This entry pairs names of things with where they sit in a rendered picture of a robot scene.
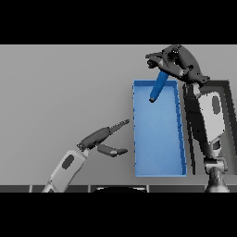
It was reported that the blue pipe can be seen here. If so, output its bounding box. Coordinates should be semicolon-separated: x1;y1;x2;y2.
148;70;170;104

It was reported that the dark grey bin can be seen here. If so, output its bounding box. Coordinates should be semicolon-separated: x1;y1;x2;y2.
181;80;237;177

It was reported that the blue bin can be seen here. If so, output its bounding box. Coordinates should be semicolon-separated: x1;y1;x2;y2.
131;79;188;178

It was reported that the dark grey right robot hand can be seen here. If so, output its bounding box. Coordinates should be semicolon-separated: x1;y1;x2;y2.
144;44;211;86

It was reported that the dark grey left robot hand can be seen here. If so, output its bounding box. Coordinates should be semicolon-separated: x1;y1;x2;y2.
76;118;131;158

